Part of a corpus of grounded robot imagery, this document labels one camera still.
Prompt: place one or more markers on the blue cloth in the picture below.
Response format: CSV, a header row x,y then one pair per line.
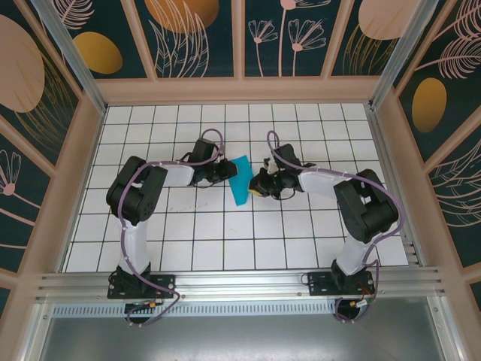
x,y
240,180

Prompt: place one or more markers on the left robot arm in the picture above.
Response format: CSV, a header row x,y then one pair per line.
x,y
180,175

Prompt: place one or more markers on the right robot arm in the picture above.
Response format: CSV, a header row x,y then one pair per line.
x,y
319,182

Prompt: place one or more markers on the grey metal sheet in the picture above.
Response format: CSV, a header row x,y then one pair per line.
x,y
240,338

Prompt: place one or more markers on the dark panel with orange disc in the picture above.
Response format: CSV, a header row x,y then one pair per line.
x,y
180,37

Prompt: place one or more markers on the dark panel with pink flowers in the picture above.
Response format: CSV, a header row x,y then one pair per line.
x,y
285,37

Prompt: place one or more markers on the dark panel with pale disc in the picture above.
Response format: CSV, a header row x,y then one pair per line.
x,y
368,37

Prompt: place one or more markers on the dark panel with gold oval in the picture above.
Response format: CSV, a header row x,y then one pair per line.
x,y
97,52

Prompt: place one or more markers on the small circuit board with connector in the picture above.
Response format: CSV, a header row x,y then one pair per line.
x,y
359,304
143,306

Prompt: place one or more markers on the dark panel with large leaf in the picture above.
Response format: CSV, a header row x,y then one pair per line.
x,y
458,195

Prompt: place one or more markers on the dark panel with single flower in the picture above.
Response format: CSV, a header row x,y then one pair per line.
x,y
19,195

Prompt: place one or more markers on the dark panel with pale circle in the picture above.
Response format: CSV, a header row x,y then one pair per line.
x,y
22,75

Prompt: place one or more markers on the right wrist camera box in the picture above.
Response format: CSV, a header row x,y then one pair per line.
x,y
270,164

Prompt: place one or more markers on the long aluminium mounting rail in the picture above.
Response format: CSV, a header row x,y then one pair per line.
x,y
244,280

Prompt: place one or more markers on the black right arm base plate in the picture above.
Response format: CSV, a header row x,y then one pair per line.
x,y
319,284

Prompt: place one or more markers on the aluminium side rail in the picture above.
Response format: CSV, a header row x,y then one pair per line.
x,y
394,188

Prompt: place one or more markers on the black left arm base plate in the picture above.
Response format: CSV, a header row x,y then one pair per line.
x,y
165,286

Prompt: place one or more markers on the aluminium corner post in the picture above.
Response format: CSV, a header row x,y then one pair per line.
x,y
398,56
71,56

